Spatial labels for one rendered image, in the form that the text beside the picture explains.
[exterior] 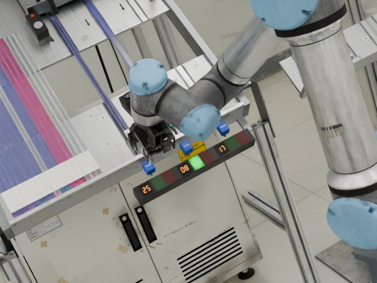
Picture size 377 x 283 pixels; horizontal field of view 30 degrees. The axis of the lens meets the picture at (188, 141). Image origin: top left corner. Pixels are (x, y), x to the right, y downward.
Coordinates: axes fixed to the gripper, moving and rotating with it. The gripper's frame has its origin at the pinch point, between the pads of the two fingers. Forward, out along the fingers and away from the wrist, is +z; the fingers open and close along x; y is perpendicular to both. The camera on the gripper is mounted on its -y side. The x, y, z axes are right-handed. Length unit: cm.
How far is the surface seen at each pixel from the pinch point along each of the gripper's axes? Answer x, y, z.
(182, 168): 7.4, 4.4, 10.4
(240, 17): 126, -125, 165
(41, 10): -2, -56, 7
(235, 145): 22.5, 5.6, 10.3
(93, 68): 37, -131, 158
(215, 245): 18, 10, 68
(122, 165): -5.7, -2.4, 7.3
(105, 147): -6.5, -10.1, 9.5
